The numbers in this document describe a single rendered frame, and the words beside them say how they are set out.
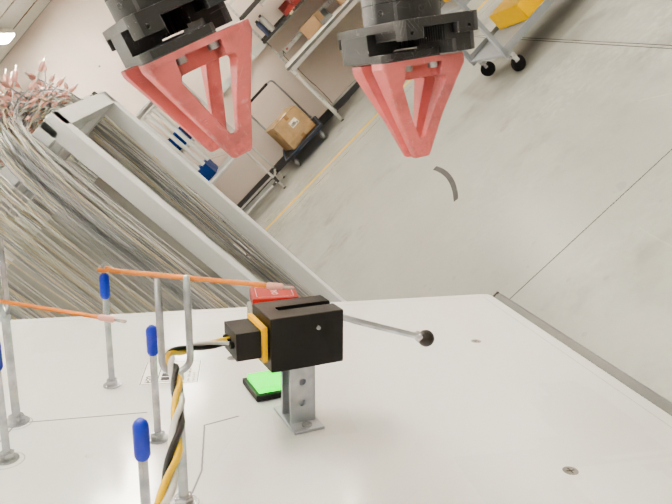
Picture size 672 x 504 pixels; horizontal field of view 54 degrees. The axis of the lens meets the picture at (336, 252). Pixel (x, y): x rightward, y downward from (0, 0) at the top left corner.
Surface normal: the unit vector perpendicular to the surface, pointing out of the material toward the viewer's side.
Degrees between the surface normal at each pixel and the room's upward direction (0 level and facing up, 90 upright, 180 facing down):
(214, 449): 47
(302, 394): 100
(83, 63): 90
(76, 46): 90
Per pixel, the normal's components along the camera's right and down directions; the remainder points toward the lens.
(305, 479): 0.00, -0.97
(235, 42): 0.54, 0.50
